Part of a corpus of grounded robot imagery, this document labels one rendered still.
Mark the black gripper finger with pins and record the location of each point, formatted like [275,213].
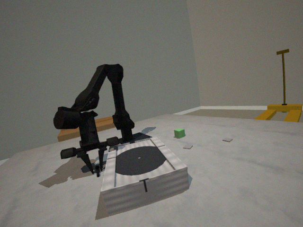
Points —
[100,154]
[86,159]

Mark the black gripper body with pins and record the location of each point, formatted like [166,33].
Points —
[89,137]

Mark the dark grey disc with small center hole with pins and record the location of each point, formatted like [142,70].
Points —
[128,163]

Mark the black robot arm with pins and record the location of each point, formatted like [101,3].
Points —
[71,118]

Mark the green cube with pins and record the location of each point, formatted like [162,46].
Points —
[179,133]

